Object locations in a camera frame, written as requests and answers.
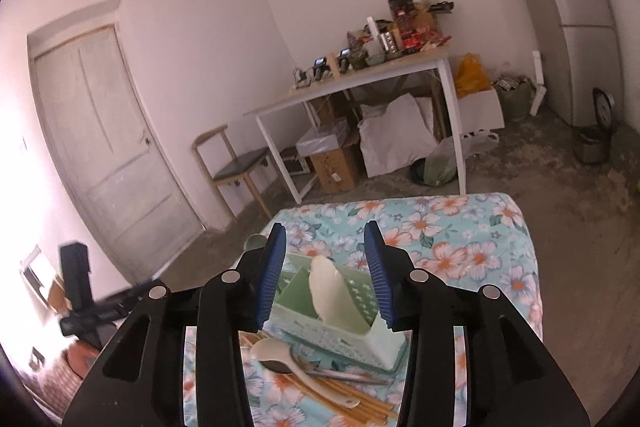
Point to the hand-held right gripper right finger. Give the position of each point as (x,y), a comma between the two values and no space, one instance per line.
(380,277)

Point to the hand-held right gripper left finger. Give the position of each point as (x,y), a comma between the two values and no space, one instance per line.
(272,277)

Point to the white plate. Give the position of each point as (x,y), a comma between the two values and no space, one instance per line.
(327,292)

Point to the green plastic utensil holder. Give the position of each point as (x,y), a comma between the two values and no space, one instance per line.
(310,337)

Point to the white ceramic bowl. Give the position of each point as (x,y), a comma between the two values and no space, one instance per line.
(272,348)

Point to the metal spoon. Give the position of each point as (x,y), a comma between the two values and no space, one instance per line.
(280,366)

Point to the wooden chopstick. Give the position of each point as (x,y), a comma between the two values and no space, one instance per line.
(375,413)
(385,407)
(361,416)
(345,413)

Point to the floral blue blanket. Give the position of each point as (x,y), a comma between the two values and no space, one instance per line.
(450,237)

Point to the small white shelf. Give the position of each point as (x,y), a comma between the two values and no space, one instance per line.
(294,163)

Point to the brown cardboard box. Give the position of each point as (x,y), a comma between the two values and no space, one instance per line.
(335,169)

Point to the wooden chair black seat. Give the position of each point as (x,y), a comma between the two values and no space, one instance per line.
(240,164)

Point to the green plastic bag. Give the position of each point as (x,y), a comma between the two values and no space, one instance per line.
(437,169)

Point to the white wooden door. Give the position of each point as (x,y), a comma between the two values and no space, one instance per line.
(110,147)

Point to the plastic-wrapped white box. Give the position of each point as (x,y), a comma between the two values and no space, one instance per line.
(322,137)

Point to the white cardboard box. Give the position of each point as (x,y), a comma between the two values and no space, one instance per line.
(482,112)

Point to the white table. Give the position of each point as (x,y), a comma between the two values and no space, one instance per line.
(380,69)

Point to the yellow plastic bag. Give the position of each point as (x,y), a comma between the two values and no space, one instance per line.
(470,77)

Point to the green woven bag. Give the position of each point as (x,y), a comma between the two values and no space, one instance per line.
(517,99)

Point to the red drink bottle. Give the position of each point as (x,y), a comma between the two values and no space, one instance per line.
(406,32)

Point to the rice cooker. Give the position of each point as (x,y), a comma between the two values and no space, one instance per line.
(595,132)

